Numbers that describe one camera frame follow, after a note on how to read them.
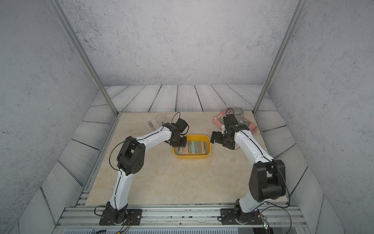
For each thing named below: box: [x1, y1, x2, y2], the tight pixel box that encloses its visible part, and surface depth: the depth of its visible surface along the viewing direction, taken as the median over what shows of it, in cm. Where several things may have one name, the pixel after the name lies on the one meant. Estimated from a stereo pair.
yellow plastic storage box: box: [172, 134, 212, 160], surface depth 98 cm
